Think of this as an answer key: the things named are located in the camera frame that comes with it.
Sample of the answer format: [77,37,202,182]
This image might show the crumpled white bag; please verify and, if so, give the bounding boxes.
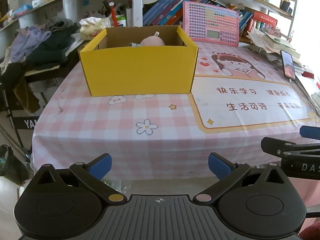
[79,17,112,41]

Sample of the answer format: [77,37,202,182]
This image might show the red book box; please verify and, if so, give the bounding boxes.
[247,11,277,32]

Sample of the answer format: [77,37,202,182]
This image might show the pink checkered tablecloth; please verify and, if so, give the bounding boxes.
[33,43,319,180]

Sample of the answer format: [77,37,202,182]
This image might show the pink plush pig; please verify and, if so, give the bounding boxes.
[139,31,165,47]

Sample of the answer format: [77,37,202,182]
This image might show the yellow cardboard box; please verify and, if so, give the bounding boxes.
[80,25,199,97]

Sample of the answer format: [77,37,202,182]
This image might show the smartphone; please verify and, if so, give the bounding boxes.
[280,50,296,81]

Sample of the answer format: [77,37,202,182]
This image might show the pink keyboard learning board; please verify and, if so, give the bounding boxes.
[183,1,240,47]

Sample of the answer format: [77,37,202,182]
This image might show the stack of papers and books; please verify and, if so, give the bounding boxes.
[246,29,319,113]

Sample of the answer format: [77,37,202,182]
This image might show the clear tape roll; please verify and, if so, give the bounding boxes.
[129,42,141,47]

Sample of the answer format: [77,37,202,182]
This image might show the pile of clothes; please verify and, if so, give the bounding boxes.
[1,17,82,114]

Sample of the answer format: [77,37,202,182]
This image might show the row of books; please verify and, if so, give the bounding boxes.
[143,0,253,35]

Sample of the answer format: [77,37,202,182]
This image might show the black trash bag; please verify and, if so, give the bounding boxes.
[1,145,29,181]

